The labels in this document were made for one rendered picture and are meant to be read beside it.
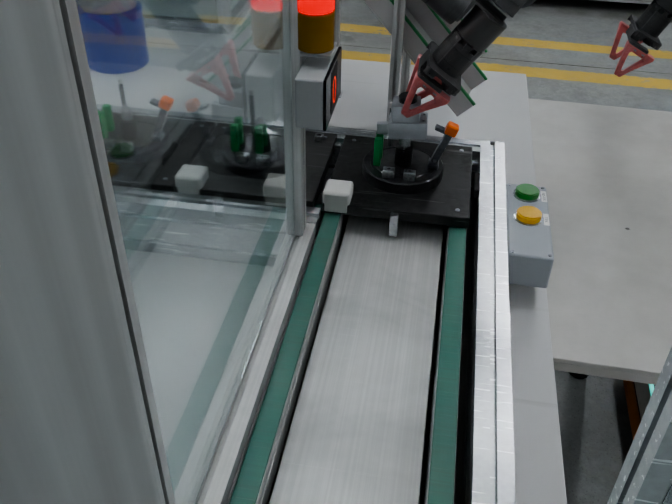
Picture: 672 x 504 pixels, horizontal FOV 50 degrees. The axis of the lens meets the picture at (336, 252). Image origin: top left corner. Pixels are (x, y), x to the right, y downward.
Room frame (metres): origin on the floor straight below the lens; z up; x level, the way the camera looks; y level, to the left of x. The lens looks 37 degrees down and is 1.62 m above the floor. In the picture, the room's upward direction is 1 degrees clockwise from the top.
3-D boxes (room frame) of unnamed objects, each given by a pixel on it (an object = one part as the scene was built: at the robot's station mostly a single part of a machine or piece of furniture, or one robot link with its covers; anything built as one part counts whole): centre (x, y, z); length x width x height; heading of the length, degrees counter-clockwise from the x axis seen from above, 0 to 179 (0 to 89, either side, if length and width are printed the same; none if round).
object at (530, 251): (0.98, -0.31, 0.93); 0.21 x 0.07 x 0.06; 171
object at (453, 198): (1.10, -0.11, 0.96); 0.24 x 0.24 x 0.02; 81
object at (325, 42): (0.93, 0.03, 1.28); 0.05 x 0.05 x 0.05
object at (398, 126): (1.10, -0.10, 1.08); 0.08 x 0.04 x 0.07; 82
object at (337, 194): (1.02, 0.00, 0.97); 0.05 x 0.05 x 0.04; 81
